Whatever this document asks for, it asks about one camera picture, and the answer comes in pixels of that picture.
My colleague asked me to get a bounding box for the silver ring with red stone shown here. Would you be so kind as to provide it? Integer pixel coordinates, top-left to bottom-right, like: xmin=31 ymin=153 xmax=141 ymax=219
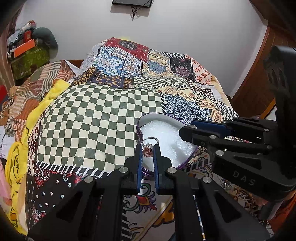
xmin=141 ymin=136 xmax=160 ymax=158

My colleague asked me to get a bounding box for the brown wooden wardrobe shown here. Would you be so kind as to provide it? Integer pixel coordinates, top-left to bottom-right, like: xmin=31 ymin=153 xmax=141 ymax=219
xmin=231 ymin=1 xmax=295 ymax=117

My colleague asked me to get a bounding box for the purple heart-shaped tin box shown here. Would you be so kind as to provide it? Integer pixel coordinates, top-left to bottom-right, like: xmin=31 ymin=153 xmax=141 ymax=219
xmin=135 ymin=113 xmax=198 ymax=169

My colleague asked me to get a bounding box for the colourful patchwork bedspread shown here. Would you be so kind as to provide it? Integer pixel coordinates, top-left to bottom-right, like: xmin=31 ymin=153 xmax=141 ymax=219
xmin=25 ymin=38 xmax=261 ymax=240

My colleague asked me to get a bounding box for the yellow blanket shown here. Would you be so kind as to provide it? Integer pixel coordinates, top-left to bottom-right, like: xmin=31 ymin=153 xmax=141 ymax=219
xmin=4 ymin=79 xmax=69 ymax=235

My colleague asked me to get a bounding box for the brown striped patchwork cloth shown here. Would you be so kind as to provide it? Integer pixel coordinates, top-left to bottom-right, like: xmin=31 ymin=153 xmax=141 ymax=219
xmin=1 ymin=60 xmax=75 ymax=141

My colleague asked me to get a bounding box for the green patterned box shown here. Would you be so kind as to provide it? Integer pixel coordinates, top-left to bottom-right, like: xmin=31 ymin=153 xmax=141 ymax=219
xmin=11 ymin=46 xmax=50 ymax=80

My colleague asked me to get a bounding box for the dark green cushion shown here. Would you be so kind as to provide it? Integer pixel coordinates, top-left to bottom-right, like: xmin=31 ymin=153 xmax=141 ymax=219
xmin=32 ymin=27 xmax=58 ymax=49

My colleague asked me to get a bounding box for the orange shoe box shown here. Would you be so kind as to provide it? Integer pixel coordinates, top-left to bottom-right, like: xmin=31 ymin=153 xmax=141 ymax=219
xmin=11 ymin=39 xmax=35 ymax=58

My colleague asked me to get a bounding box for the small black wall monitor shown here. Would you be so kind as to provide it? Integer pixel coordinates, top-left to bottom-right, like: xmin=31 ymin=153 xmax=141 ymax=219
xmin=112 ymin=0 xmax=152 ymax=8

